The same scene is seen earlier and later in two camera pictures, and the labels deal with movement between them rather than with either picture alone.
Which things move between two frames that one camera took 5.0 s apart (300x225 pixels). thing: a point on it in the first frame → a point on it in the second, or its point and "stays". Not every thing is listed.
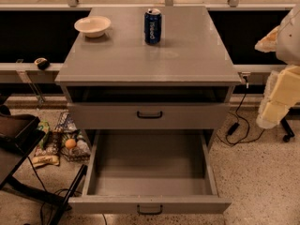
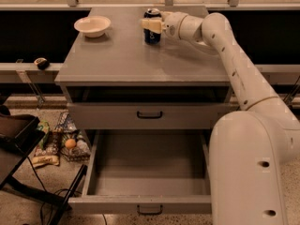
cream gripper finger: x=270 y=114 → x=166 y=14
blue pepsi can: x=153 y=27 stays
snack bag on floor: x=47 y=154 stays
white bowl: x=93 y=26 stays
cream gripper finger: x=268 y=43 → x=155 y=25
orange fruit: x=70 y=143 stays
